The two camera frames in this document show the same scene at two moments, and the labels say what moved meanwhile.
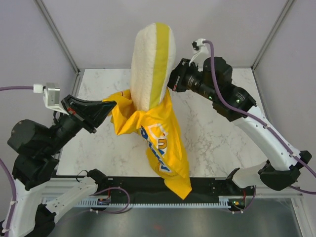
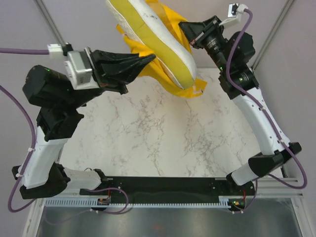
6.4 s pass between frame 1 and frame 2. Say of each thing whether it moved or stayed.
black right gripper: moved
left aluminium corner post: stayed
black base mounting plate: stayed
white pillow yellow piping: moved
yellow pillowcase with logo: moved
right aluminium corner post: stayed
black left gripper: moved
